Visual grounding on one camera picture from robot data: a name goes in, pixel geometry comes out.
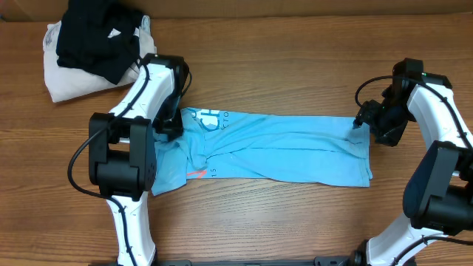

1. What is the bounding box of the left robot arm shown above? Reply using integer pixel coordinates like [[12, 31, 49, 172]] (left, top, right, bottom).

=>
[[89, 54, 191, 265]]

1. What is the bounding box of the folded beige garment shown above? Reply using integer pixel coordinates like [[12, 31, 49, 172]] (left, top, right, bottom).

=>
[[43, 15, 156, 103]]

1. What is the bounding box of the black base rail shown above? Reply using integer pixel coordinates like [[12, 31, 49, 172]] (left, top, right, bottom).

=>
[[88, 254, 355, 266]]

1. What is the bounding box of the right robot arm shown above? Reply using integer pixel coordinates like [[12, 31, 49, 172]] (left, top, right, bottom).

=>
[[337, 58, 472, 265]]

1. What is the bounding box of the folded black garment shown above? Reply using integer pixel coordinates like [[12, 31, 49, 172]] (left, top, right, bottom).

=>
[[56, 0, 143, 84]]

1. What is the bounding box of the light blue t-shirt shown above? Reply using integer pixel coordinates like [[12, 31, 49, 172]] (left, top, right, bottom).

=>
[[152, 108, 372, 196]]

